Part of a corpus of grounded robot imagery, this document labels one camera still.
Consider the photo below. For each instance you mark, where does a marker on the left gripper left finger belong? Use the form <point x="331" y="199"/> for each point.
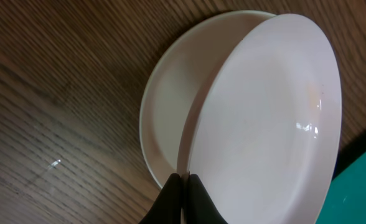
<point x="166" y="209"/>

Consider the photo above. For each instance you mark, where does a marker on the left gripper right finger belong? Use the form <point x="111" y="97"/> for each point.
<point x="199" y="207"/>

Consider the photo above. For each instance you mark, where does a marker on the white plate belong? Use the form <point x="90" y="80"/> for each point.
<point x="263" y="131"/>
<point x="176" y="80"/>

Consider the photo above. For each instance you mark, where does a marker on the white plate top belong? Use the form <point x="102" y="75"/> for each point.
<point x="176" y="80"/>

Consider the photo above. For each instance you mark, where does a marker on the teal plastic tray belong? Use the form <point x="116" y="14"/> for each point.
<point x="346" y="199"/>

